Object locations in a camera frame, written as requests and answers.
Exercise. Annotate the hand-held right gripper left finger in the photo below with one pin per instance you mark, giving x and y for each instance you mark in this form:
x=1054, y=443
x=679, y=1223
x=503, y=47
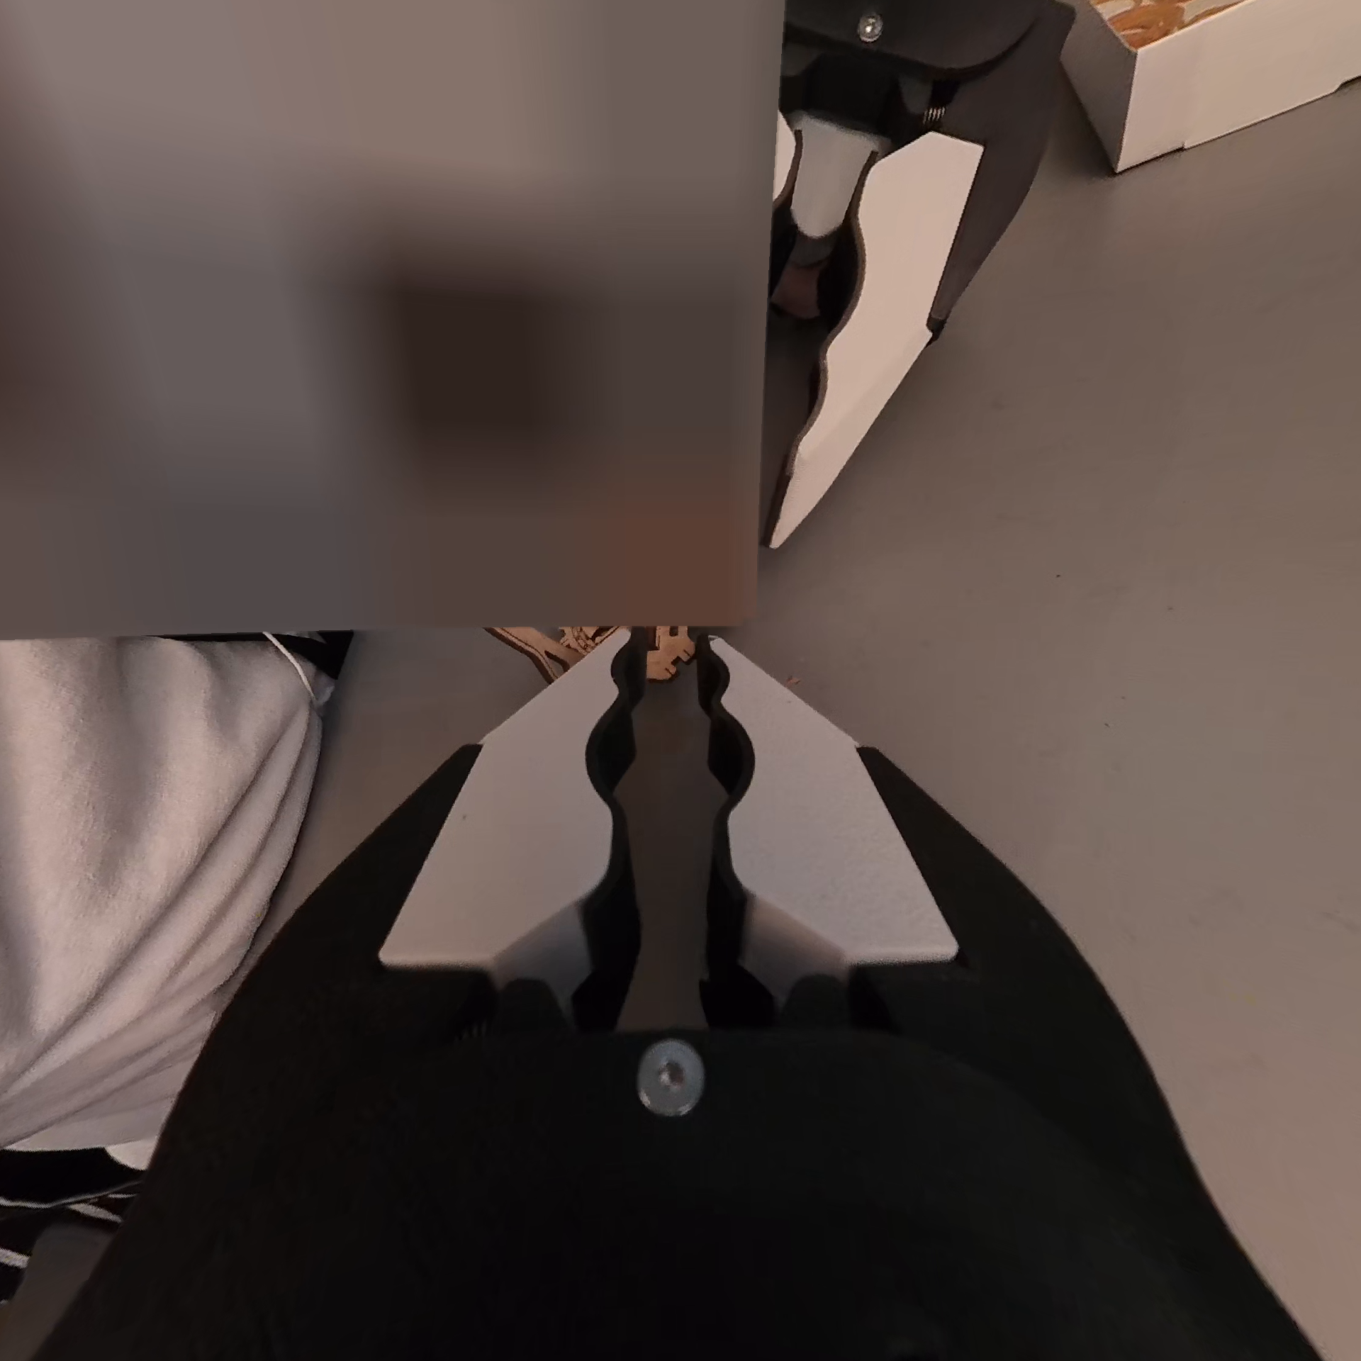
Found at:
x=499, y=851

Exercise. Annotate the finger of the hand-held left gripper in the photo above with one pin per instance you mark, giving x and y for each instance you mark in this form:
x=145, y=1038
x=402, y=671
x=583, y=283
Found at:
x=904, y=265
x=784, y=159

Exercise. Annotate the white cardboard box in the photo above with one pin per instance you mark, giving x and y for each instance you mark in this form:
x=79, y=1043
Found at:
x=1222, y=96

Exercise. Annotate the small wooden model part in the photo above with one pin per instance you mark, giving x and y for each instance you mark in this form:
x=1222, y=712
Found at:
x=674, y=654

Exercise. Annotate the wooden gear model assembly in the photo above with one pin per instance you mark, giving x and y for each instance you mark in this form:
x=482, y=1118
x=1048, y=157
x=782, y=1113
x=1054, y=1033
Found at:
x=553, y=651

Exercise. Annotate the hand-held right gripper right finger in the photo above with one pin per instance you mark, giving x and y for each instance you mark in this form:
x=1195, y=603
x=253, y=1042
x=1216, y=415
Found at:
x=839, y=851

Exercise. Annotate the black striped pants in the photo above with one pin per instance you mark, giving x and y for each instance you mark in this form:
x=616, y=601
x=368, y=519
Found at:
x=53, y=1201

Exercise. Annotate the white shirt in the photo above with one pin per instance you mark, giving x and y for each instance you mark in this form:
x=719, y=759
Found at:
x=129, y=851

